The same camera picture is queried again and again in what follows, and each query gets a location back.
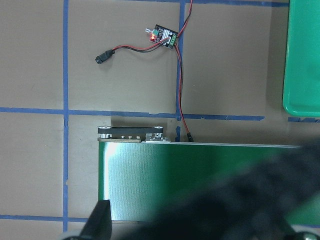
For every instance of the green plastic tray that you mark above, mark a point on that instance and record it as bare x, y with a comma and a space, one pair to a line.
301, 86

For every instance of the small green controller board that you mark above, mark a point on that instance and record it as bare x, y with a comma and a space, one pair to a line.
162, 34

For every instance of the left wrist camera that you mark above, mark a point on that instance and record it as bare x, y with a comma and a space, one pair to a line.
253, 201

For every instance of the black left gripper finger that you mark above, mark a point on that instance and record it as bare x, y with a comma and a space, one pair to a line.
99, 223

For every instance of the green conveyor belt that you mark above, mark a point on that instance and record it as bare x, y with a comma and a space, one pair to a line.
140, 169

